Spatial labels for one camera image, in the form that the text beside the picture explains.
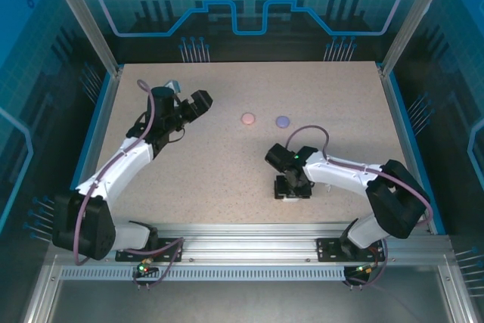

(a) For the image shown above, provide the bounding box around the small LED connector board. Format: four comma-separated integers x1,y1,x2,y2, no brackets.
353,264,379,277
136,258,158,277

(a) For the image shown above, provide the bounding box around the metal sheet shelf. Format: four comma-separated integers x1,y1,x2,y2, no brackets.
22,253,484,323

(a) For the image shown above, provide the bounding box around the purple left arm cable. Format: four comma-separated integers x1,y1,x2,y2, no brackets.
74,79,186,290

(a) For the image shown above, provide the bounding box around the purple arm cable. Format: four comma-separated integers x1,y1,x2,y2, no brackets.
285,125,434,290
74,79,186,290

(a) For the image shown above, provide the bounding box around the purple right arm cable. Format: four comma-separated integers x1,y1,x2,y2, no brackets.
285,125,434,290

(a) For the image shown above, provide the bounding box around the aluminium table side rail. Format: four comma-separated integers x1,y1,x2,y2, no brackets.
377,67,447,235
56,67,124,235

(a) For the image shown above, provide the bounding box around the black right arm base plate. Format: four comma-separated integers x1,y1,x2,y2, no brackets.
315,238,386,263

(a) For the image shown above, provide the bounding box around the aluminium mounting rail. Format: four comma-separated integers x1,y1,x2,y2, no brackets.
48,222,453,266

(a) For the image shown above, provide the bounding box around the slotted grey cable duct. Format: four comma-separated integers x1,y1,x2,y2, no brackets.
59,266,348,282

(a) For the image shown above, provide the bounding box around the aluminium frame post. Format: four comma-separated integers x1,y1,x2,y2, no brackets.
40,0,124,77
380,0,458,77

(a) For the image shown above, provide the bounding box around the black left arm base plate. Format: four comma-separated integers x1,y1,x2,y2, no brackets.
114,238,185,263

